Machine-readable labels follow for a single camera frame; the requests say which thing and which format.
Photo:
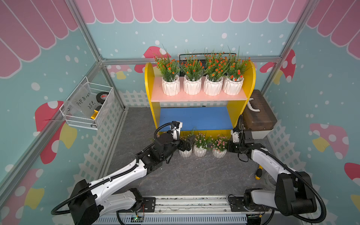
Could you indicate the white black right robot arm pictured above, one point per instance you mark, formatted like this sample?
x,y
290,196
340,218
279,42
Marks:
x,y
294,194

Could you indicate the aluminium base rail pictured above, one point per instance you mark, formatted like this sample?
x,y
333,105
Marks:
x,y
193,210

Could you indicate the black mesh wire basket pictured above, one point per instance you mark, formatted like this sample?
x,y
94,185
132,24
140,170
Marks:
x,y
202,57

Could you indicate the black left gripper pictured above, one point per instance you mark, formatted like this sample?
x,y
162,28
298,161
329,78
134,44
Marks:
x,y
188,144

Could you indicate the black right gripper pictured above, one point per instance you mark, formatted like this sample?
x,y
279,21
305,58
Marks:
x,y
230,143

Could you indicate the black tape roll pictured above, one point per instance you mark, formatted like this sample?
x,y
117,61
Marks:
x,y
101,97

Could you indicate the clear tape roll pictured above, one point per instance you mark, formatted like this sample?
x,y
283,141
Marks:
x,y
269,182

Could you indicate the orange flower pot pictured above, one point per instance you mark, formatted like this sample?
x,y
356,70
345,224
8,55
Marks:
x,y
216,68
192,68
239,74
169,69

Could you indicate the yellow black screwdriver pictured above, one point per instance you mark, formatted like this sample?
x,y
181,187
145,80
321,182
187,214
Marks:
x,y
259,173

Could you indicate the clear wall-mounted wire basket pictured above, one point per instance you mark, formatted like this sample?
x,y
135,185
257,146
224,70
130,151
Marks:
x,y
79,106

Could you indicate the pink flower pot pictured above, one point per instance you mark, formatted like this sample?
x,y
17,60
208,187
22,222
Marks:
x,y
202,144
219,146
185,152

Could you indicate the yellow utility knife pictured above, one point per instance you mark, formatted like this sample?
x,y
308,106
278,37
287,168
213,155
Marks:
x,y
96,111

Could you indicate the yellow pink blue wooden rack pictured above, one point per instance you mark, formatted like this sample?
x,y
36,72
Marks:
x,y
212,120

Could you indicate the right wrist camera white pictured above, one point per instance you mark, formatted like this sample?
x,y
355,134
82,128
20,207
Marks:
x,y
235,135

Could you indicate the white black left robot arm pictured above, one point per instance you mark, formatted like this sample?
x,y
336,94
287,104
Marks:
x,y
90,200

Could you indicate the white box with brown lid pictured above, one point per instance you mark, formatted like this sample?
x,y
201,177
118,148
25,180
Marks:
x,y
258,116

